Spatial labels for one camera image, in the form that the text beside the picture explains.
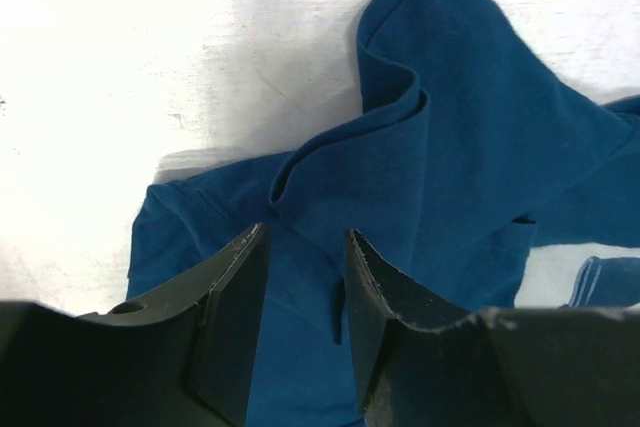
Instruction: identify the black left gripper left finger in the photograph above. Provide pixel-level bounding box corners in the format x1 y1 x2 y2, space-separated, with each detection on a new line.
1 224 270 426

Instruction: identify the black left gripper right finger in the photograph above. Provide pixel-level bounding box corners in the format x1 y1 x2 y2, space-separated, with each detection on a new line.
344 230 639 426

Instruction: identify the navy blue mickey t-shirt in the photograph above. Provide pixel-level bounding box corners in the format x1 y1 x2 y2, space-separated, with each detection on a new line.
128 0 639 426

